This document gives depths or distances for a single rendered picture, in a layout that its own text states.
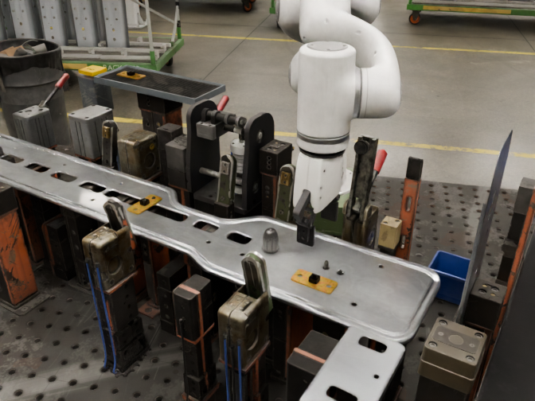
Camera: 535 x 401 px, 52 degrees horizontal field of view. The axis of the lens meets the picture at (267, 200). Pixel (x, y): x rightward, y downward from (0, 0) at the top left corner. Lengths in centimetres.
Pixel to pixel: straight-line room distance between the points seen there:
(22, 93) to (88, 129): 240
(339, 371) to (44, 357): 77
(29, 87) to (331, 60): 322
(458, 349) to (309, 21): 56
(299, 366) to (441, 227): 101
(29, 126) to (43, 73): 213
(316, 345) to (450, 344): 22
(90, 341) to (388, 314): 74
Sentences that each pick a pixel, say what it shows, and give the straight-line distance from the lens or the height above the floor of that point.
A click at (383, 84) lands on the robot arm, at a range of 84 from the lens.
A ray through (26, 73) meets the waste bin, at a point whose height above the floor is 61.
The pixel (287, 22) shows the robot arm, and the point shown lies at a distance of 126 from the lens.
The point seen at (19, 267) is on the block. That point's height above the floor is 81.
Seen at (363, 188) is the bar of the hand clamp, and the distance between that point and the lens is 113.
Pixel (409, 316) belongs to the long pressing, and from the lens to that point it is 100.
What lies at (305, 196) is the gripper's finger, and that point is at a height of 121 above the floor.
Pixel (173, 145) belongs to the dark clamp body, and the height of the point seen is 108.
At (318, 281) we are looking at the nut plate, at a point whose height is 101.
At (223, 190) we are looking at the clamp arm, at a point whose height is 102.
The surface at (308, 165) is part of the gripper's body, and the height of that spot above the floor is 126.
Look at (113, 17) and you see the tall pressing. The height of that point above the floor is 58.
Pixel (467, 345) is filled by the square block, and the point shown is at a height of 106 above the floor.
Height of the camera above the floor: 165
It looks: 30 degrees down
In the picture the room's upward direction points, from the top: straight up
